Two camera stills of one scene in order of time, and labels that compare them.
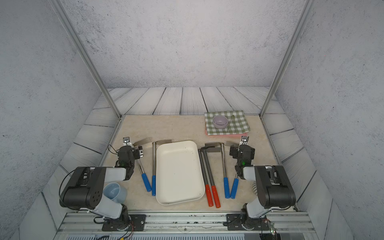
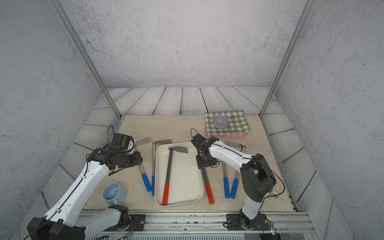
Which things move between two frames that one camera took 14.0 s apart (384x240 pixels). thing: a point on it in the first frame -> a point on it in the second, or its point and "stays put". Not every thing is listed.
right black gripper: (235, 150) -> (199, 164)
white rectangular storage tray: (179, 174) stays put
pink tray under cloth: (243, 134) stays put
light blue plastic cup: (115, 192) stays put
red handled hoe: (205, 181) -> (180, 149)
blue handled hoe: (227, 192) stays put
